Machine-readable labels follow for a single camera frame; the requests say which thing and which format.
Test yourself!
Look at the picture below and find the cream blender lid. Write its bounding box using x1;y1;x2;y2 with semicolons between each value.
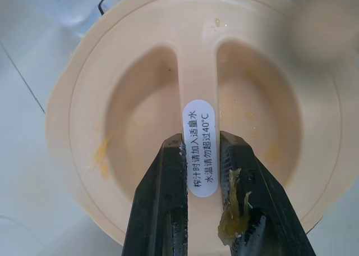
44;0;352;246

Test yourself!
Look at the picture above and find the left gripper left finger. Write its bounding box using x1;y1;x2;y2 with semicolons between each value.
120;132;190;256

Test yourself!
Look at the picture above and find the clear blender jar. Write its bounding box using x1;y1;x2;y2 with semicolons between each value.
53;0;146;38

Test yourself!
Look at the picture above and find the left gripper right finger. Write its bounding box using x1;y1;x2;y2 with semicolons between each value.
218;130;318;256

